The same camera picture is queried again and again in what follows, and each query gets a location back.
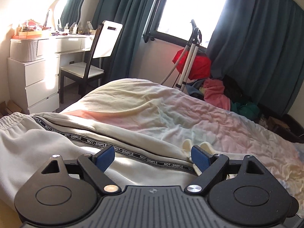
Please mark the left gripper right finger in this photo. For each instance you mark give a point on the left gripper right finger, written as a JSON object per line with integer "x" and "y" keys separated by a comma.
{"x": 212, "y": 170}

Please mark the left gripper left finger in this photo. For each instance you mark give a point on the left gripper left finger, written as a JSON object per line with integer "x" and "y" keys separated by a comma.
{"x": 94, "y": 167}

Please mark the cream white sweatpants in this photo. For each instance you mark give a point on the cream white sweatpants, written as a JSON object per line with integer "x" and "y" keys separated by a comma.
{"x": 28, "y": 141}

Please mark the green garment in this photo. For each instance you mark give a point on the green garment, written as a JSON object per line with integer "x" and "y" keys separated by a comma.
{"x": 248, "y": 110}

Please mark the pastel tie-dye bed sheet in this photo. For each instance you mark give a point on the pastel tie-dye bed sheet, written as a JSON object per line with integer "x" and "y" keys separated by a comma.
{"x": 174, "y": 117}

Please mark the brown cardboard box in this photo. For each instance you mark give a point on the brown cardboard box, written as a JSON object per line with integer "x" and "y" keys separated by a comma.
{"x": 276, "y": 125}

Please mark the black garment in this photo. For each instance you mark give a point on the black garment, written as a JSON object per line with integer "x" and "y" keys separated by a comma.
{"x": 234, "y": 92}

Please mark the pink towel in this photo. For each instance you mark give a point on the pink towel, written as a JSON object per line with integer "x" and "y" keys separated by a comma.
{"x": 214, "y": 94}

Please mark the white and black chair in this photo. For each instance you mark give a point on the white and black chair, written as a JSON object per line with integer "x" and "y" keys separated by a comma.
{"x": 84, "y": 72}

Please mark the red cloth pile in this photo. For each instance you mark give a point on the red cloth pile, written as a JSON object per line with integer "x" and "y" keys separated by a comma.
{"x": 201, "y": 66}

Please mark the white drawer cabinet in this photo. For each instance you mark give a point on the white drawer cabinet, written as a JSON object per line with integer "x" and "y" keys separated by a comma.
{"x": 34, "y": 86}

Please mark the open cardboard box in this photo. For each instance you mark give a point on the open cardboard box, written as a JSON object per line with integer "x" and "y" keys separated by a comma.
{"x": 8, "y": 108}

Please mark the white dressing table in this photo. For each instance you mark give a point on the white dressing table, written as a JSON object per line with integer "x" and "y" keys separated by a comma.
{"x": 28, "y": 50}

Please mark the right teal curtain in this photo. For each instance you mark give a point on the right teal curtain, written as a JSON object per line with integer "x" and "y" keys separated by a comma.
{"x": 259, "y": 44}

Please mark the teal curtain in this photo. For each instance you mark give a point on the teal curtain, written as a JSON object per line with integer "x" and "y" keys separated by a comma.
{"x": 259, "y": 44}
{"x": 133, "y": 15}

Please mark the left teal curtain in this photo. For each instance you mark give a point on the left teal curtain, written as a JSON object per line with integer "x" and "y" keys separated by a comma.
{"x": 133, "y": 15}

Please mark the wavy frame mirror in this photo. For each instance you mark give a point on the wavy frame mirror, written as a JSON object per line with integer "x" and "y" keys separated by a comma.
{"x": 62, "y": 15}

